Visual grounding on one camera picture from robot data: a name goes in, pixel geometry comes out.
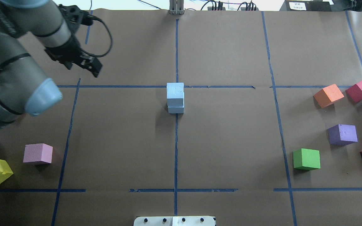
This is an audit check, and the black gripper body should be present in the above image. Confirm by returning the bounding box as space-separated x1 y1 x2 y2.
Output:
44 37 87 70

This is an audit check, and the light blue block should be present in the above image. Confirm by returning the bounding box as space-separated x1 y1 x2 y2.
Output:
166 83 185 107
167 106 185 114

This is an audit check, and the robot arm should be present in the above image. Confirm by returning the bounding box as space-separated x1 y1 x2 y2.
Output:
0 0 103 129

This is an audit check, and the pink foam block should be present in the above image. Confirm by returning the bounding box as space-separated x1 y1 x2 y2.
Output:
23 143 53 165

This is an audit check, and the power strip left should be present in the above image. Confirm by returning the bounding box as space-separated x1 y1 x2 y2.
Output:
207 1 226 11

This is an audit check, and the power strip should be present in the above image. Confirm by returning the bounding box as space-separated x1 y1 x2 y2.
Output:
237 1 259 11
207 1 226 11

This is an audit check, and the power strip right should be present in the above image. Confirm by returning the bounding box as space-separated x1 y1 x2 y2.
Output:
237 1 259 11

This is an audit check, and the black box with label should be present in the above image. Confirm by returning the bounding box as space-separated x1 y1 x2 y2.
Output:
279 0 332 12

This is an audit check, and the green foam block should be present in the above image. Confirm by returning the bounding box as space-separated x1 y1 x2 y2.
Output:
293 148 321 171

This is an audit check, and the orange foam block right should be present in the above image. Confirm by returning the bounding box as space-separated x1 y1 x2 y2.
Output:
313 83 344 108

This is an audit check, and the purple foam block right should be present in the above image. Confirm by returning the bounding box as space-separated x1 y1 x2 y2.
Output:
327 124 358 146

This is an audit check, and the red foam block far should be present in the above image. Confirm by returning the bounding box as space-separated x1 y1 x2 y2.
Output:
346 80 362 103

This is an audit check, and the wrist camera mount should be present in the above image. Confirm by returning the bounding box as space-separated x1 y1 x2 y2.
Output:
58 4 93 34

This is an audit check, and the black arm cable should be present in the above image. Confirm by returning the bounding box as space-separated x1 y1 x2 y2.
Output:
87 15 113 58

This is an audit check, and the aluminium frame post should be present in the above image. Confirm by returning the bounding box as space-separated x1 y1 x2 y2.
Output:
168 0 185 15

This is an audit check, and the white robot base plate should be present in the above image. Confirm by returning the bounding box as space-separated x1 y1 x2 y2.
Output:
133 216 217 226

